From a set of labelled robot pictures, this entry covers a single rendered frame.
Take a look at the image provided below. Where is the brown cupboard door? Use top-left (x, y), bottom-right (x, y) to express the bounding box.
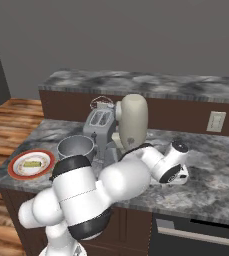
top-left (0, 188), bottom-right (54, 256)
top-left (109, 205), bottom-right (154, 256)

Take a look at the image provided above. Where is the black dishwasher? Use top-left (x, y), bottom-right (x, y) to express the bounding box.
top-left (148, 213), bottom-right (229, 256)

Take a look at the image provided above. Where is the beige stand mixer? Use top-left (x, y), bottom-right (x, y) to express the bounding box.
top-left (98, 93), bottom-right (150, 168)

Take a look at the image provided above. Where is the white wall outlet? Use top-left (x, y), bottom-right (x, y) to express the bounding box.
top-left (206, 110), bottom-right (227, 134)

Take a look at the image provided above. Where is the silver dishwasher handle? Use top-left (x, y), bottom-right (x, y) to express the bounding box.
top-left (156, 227), bottom-right (229, 250)

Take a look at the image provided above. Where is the red rimmed white plate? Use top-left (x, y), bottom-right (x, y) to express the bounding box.
top-left (7, 148), bottom-right (57, 181)

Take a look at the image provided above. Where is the silver mixer bowl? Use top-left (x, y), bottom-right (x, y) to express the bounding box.
top-left (56, 134), bottom-right (97, 165)

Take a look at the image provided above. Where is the yellow butter stick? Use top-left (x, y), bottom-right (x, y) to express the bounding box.
top-left (23, 160), bottom-right (42, 168)

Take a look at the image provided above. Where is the wire stand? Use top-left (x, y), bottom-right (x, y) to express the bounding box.
top-left (90, 95), bottom-right (116, 110)

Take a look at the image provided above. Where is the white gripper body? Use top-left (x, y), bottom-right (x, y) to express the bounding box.
top-left (173, 163), bottom-right (190, 186)

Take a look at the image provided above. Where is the grey toaster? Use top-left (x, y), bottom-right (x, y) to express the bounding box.
top-left (82, 106), bottom-right (118, 158)

